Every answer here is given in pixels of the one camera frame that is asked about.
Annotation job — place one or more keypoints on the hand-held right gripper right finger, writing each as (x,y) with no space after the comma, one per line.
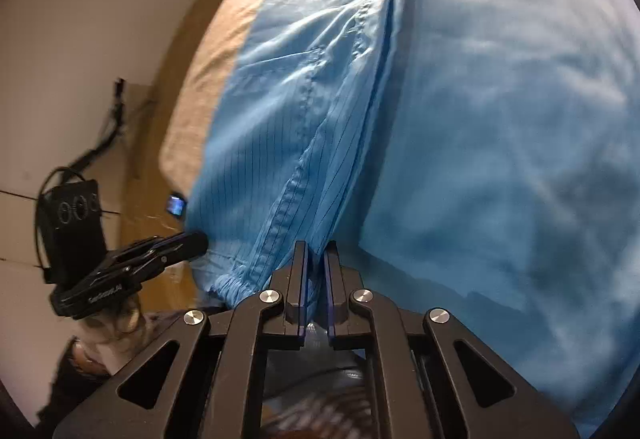
(330,284)

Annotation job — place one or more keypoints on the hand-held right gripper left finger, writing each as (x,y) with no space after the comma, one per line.
(300,279)

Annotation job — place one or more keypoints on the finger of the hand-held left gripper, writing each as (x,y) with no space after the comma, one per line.
(135,269)
(182,243)

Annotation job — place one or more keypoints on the blue striped work garment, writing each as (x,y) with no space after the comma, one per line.
(450,119)

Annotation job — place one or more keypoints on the person's left forearm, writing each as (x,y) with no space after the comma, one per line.
(117,324)

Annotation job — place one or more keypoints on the small device with blue screen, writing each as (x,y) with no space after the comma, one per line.
(175,205)

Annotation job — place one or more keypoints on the beige plaid blanket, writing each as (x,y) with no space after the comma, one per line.
(210,84)

